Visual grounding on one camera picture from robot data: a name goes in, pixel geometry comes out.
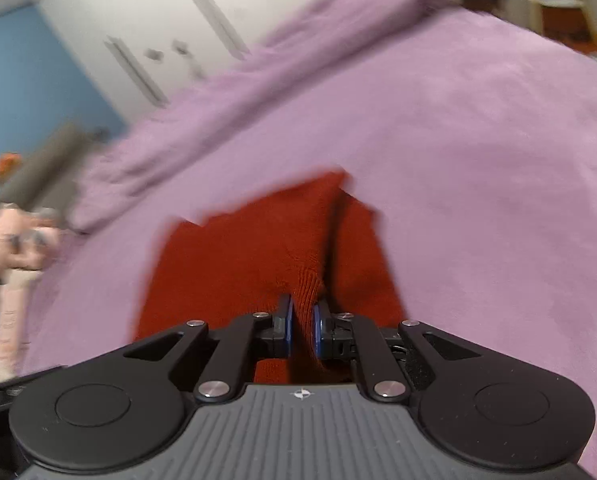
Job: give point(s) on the rust red knit garment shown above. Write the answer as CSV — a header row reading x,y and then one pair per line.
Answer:
x,y
238,260

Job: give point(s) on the purple bed sheet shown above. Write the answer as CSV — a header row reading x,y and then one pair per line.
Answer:
x,y
478,185

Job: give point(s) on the dark wardrobe knob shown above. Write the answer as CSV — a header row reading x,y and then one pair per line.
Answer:
x,y
153,54

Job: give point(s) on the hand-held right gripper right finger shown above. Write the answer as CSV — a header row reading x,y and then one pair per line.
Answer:
x,y
319,329

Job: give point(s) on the white wardrobe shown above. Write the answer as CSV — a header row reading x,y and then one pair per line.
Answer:
x,y
143,10

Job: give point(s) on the pink plush toy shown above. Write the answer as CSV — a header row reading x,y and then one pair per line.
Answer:
x,y
16,255

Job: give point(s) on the purple crumpled blanket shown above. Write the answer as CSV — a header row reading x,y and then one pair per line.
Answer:
x,y
258,80

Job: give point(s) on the orange plush toy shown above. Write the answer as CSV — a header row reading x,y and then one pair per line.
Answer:
x,y
6,165

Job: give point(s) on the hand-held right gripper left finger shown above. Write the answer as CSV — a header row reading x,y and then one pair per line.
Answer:
x,y
287,327

